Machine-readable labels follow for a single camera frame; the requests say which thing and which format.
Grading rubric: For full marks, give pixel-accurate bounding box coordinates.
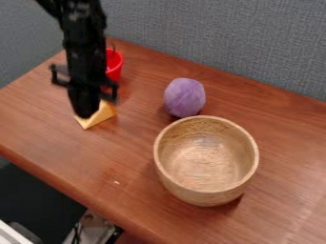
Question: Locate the brown wooden bowl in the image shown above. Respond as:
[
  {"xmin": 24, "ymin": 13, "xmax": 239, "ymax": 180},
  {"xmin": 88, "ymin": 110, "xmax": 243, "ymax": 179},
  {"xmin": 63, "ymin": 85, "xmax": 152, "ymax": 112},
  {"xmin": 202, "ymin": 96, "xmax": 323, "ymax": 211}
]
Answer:
[{"xmin": 152, "ymin": 115, "xmax": 259, "ymax": 207}]

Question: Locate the grey metal table frame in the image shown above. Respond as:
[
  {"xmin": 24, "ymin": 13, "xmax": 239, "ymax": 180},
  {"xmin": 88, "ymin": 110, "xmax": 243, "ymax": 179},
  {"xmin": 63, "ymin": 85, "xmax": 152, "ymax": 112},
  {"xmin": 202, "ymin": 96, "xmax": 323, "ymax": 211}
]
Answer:
[{"xmin": 63, "ymin": 210, "xmax": 123, "ymax": 244}]

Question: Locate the yellow cheese wedge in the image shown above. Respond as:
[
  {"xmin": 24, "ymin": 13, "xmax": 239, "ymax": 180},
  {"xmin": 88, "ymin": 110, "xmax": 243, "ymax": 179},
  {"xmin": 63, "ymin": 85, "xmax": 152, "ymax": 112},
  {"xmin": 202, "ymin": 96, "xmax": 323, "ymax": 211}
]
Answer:
[{"xmin": 73, "ymin": 100, "xmax": 117, "ymax": 130}]

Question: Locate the purple ball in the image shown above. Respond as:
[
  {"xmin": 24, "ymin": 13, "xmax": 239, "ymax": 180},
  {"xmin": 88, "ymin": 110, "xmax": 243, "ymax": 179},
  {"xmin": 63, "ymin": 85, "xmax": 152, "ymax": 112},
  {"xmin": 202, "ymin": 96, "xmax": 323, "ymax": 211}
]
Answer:
[{"xmin": 163, "ymin": 77, "xmax": 206, "ymax": 118}]

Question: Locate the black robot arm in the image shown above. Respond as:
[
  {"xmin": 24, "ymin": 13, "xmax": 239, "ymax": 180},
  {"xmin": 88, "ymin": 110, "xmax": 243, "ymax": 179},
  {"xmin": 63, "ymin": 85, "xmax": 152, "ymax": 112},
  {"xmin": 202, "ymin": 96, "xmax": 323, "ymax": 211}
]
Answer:
[{"xmin": 36, "ymin": 0, "xmax": 119, "ymax": 119}]

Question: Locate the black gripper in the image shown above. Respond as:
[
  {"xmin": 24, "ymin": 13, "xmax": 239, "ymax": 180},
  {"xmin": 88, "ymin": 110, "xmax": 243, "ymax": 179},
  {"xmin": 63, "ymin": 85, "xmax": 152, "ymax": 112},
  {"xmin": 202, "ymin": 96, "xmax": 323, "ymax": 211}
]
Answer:
[{"xmin": 49, "ymin": 30, "xmax": 119, "ymax": 118}]

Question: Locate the red plastic cup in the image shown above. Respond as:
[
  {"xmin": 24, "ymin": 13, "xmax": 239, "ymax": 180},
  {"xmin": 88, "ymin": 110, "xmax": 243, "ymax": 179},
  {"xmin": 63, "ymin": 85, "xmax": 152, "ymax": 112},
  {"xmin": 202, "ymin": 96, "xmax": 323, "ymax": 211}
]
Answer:
[{"xmin": 105, "ymin": 49, "xmax": 123, "ymax": 82}]

